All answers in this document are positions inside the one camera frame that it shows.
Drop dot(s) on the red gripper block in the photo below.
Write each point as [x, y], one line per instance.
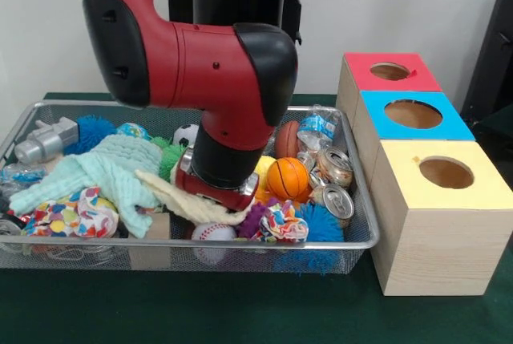
[216, 195]

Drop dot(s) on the cream waffle cloth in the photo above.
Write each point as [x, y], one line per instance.
[192, 205]

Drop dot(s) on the orange toy basketball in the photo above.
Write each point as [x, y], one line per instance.
[288, 177]

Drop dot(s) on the mint green waffle cloth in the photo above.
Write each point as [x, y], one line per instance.
[116, 163]

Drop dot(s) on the large colourful print cloth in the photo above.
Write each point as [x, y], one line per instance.
[68, 215]

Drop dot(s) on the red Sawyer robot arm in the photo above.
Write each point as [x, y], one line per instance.
[200, 63]

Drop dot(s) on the silver mesh bin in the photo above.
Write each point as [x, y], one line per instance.
[360, 239]

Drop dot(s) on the wooden three-hole box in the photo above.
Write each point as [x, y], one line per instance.
[441, 248]

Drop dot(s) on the white toy baseball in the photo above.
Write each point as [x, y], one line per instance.
[212, 233]

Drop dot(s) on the black and white soccer ball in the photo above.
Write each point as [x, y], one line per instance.
[186, 135]

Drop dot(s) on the blue fuzzy ball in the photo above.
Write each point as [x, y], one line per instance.
[320, 223]

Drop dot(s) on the dark green tablecloth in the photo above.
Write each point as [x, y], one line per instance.
[200, 308]
[499, 127]

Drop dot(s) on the small blue spiky ball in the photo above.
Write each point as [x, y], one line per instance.
[92, 131]

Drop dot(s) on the silver toy figure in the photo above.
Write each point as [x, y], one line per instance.
[48, 139]

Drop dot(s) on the black chair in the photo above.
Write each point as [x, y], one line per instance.
[493, 59]

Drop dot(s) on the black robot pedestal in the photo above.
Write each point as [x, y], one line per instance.
[240, 7]

